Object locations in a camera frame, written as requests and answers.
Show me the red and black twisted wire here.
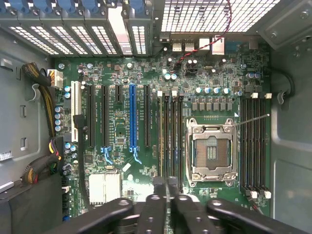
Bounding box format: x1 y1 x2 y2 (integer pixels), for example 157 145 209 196
174 0 233 68

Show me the thick black round cable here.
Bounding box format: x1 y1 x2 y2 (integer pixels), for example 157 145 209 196
264 67 296 98

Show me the grey metal PC case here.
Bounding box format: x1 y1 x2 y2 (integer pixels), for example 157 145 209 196
0 0 312 234

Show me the silver CPU socket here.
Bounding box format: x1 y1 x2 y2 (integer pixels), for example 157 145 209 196
185 117 239 189

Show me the short red black wire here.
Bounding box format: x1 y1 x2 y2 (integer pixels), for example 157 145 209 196
245 195 265 215

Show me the black RAM slot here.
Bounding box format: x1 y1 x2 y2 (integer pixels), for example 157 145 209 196
253 94 266 197
170 90 177 177
156 90 164 178
246 92 259 199
163 90 171 178
259 92 272 199
240 94 251 197
177 90 184 194

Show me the white expansion slot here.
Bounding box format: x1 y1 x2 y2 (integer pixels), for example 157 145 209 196
70 80 83 143

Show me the perforated metal slot cover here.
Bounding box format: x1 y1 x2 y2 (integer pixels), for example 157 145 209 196
123 4 154 57
28 24 74 56
6 24 59 56
70 24 103 56
49 24 89 56
91 24 118 56

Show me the white power connector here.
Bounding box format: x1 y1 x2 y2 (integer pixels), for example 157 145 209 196
47 68 64 90

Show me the grey plastic cable clip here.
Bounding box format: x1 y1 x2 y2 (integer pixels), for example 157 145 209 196
31 83 41 102
277 89 291 105

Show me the thin black data cable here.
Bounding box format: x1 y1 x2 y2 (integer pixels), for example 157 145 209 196
73 114 91 211

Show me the short black expansion slot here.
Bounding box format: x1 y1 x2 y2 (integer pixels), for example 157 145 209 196
115 85 123 104

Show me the green motherboard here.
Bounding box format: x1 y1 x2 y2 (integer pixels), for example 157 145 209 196
54 45 272 220

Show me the solid silver slot cover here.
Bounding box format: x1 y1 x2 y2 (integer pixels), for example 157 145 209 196
107 6 133 56

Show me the long black expansion slot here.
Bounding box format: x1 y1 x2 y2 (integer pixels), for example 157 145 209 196
100 84 115 166
87 84 96 148
143 84 152 148

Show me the silver USB port block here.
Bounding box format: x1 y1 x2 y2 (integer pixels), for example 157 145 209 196
183 38 196 52
171 38 183 52

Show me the blue expansion slot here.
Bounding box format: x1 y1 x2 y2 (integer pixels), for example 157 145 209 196
129 83 143 165

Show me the black power connector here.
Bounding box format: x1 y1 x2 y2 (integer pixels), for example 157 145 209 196
49 136 64 175

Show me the yellow black braided cable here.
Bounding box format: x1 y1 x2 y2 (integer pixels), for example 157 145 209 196
21 62 56 140

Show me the black power supply box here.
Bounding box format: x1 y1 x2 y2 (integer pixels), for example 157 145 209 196
0 172 64 234

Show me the thin metal locking lever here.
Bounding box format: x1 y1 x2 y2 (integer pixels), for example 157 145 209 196
232 114 271 128

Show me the silver chipset heatsink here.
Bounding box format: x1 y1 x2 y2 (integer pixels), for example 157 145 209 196
88 172 123 206

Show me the black sleeved cable bundle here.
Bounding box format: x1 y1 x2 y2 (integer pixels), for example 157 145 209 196
21 153 61 186

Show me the silver network port block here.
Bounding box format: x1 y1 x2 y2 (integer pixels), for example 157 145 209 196
211 36 225 55
198 37 211 51

